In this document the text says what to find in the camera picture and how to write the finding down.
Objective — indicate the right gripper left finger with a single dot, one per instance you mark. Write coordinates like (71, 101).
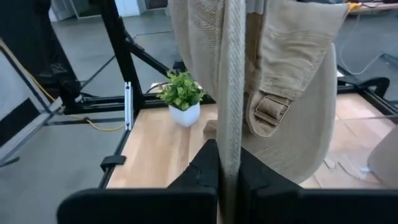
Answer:
(203, 171)

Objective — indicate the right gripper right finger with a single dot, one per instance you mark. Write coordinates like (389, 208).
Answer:
(258, 174)

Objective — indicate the beige cotton cap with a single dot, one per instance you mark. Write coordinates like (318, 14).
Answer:
(280, 46)
(211, 130)
(385, 158)

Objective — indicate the small green potted plant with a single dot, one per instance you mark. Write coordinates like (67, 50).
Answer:
(182, 90)

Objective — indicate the black table clamp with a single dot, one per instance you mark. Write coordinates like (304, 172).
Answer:
(113, 161)

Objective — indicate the grey panel with black stripe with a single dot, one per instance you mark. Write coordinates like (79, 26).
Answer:
(18, 102)

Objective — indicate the black bulky equipment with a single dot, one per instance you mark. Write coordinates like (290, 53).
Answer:
(31, 37)

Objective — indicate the silver aluminium bracket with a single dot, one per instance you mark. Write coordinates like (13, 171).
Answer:
(128, 105)

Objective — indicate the black metal rig frame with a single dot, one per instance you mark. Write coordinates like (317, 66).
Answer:
(119, 46)

